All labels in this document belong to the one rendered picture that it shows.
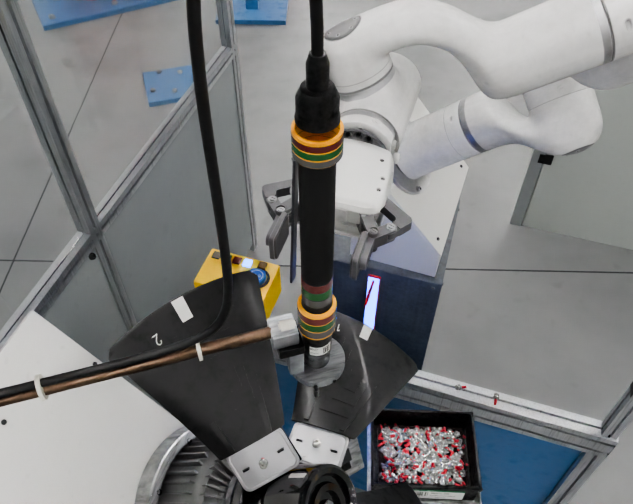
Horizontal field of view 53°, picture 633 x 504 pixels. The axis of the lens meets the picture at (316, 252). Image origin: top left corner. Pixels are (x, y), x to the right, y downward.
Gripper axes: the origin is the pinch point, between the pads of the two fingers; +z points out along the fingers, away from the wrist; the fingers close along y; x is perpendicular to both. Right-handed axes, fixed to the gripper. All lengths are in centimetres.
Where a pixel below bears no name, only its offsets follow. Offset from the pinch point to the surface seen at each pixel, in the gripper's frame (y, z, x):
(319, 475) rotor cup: -2.8, 7.0, -38.6
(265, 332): 4.6, 3.8, -11.1
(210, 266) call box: 35, -36, -57
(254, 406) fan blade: 8.0, 2.8, -32.5
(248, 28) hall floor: 141, -298, -164
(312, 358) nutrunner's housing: -0.2, 1.9, -17.2
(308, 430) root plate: 1.8, -1.9, -45.7
